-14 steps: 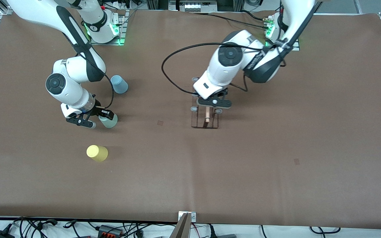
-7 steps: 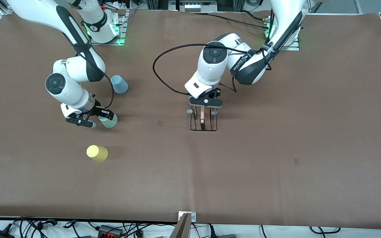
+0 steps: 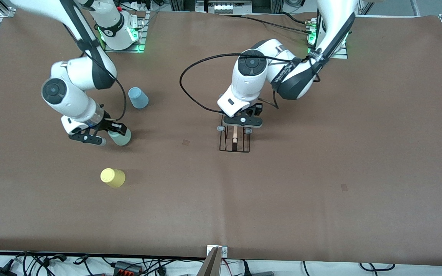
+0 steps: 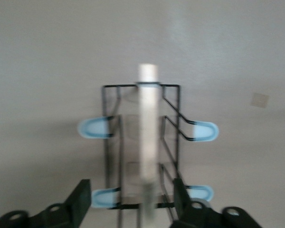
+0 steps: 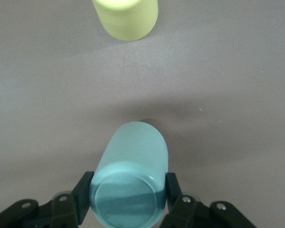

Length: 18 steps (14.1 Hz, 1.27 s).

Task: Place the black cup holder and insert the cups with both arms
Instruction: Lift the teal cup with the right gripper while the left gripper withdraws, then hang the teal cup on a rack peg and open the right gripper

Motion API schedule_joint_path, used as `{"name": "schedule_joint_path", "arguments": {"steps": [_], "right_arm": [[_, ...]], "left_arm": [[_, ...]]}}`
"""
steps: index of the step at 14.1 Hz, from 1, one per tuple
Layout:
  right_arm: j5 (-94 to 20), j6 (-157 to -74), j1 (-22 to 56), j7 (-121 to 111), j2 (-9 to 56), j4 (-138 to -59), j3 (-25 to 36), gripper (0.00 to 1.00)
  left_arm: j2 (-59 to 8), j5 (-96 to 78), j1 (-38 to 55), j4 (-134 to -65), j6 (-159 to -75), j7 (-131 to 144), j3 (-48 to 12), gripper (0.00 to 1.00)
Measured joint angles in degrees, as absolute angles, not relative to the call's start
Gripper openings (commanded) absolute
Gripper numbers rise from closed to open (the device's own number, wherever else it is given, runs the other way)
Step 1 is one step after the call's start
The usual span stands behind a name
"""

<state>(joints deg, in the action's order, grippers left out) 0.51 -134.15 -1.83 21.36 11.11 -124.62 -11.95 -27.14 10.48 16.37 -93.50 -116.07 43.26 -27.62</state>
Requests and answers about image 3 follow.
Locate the yellow cup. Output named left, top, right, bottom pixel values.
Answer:
left=100, top=168, right=126, bottom=188

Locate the brown table mat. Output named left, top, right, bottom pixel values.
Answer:
left=0, top=8, right=442, bottom=266

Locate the pale green cup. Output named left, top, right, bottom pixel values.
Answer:
left=108, top=128, right=132, bottom=146

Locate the black wire cup holder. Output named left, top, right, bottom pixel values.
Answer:
left=216, top=125, right=253, bottom=153

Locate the black orange connector block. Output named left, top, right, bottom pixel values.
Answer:
left=113, top=261, right=143, bottom=275

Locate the silver metal bracket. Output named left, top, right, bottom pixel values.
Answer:
left=207, top=245, right=228, bottom=258

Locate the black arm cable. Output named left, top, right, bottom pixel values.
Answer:
left=179, top=53, right=318, bottom=114
left=84, top=48, right=127, bottom=122

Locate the looped black cable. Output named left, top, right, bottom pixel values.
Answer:
left=358, top=262, right=396, bottom=272

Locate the black metal frame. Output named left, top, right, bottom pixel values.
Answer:
left=169, top=0, right=285, bottom=16

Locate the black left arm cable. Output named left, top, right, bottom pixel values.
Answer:
left=179, top=53, right=318, bottom=114

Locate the grey metal bar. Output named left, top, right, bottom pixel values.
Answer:
left=197, top=246, right=223, bottom=276

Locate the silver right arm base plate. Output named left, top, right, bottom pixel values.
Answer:
left=104, top=11, right=151, bottom=53

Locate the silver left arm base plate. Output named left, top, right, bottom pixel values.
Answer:
left=307, top=36, right=348, bottom=59

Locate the light blue cup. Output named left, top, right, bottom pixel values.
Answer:
left=128, top=87, right=149, bottom=109

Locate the black cable bundle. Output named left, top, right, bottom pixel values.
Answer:
left=0, top=251, right=193, bottom=276

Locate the black cable pair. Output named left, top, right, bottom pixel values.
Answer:
left=221, top=13, right=319, bottom=37

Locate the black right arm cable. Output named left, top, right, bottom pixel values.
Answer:
left=84, top=48, right=127, bottom=122

